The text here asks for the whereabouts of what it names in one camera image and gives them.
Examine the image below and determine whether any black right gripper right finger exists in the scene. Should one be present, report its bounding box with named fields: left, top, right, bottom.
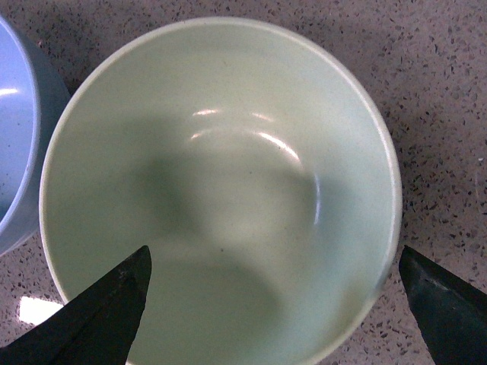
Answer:
left=399, top=246, right=486, bottom=364

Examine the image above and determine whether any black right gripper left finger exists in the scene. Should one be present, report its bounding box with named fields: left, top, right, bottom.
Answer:
left=1, top=246, right=151, bottom=364

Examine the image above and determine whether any light green bowl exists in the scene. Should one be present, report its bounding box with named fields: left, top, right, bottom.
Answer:
left=40, top=17, right=402, bottom=364

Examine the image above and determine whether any light blue bowl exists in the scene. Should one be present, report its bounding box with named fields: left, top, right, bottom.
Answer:
left=1, top=17, right=70, bottom=254

